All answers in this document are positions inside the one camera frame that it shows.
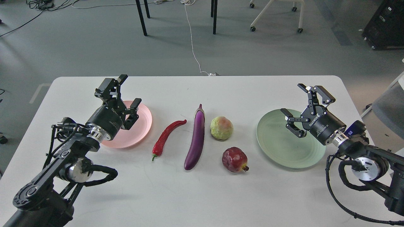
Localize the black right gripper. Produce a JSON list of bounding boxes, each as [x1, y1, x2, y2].
[[280, 83, 346, 145]]

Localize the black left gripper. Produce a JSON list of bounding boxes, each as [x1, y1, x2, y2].
[[86, 74, 142, 141]]

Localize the red chili pepper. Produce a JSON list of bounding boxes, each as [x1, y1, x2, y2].
[[152, 119, 187, 161]]

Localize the green yellow apple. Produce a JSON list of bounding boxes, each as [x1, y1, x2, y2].
[[210, 116, 234, 140]]

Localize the red pomegranate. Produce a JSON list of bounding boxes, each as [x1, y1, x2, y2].
[[222, 147, 249, 173]]

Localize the purple eggplant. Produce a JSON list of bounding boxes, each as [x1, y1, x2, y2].
[[184, 104, 205, 171]]

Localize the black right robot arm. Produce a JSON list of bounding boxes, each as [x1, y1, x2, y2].
[[281, 83, 404, 226]]

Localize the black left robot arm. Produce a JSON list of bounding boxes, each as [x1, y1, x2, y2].
[[4, 74, 141, 227]]

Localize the pink plate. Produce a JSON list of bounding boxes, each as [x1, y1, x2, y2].
[[101, 103, 152, 148]]

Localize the green plate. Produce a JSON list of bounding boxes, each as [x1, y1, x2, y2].
[[256, 109, 326, 169]]

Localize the white office chair base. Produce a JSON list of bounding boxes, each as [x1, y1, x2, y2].
[[249, 0, 305, 34]]

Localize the black equipment case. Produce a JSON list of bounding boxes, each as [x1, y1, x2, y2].
[[362, 0, 404, 50]]

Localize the black table legs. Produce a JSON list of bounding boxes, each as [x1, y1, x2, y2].
[[135, 0, 218, 37]]

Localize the white cable on floor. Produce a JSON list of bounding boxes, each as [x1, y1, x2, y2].
[[181, 0, 218, 76]]

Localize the black floor cables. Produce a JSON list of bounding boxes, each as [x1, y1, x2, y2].
[[0, 0, 139, 38]]

